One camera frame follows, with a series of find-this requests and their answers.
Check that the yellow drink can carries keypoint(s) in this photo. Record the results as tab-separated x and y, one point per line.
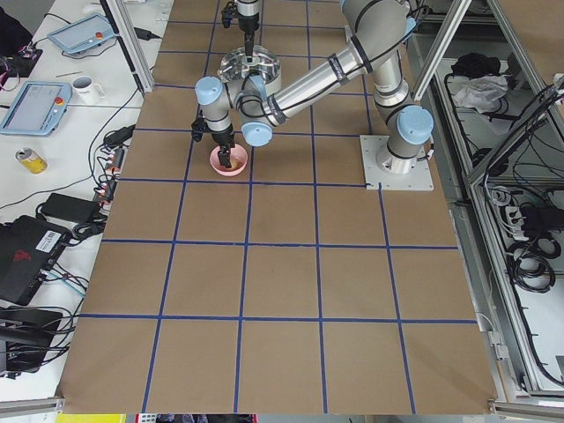
31	160

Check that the black power adapter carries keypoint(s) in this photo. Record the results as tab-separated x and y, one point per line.
72	209

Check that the black cloth bundle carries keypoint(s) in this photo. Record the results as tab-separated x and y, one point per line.
476	65

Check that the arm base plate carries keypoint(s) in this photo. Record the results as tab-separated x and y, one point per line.
384	171

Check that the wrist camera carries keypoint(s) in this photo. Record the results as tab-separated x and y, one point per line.
198	128
228	14

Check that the teach pendant far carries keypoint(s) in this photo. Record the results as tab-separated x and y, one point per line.
86	33

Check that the teach pendant near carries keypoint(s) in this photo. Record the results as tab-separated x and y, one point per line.
37	109

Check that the black red computer box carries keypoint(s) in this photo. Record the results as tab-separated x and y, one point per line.
29	246

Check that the mint green electric pot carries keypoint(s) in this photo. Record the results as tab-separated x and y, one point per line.
252	70

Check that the aluminium frame post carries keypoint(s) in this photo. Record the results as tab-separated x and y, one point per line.
119	19

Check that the pink bowl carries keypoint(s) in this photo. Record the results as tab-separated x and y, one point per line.
238	153

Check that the white cloth bundle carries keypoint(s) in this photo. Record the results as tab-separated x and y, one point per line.
483	94

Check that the teach pendant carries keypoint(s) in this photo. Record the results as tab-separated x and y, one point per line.
86	33
37	109

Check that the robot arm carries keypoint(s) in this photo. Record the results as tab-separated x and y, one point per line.
248	15
379	28

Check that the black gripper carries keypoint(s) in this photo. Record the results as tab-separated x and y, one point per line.
248	25
223	139

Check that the white mug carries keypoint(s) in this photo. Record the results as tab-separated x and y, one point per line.
90	92

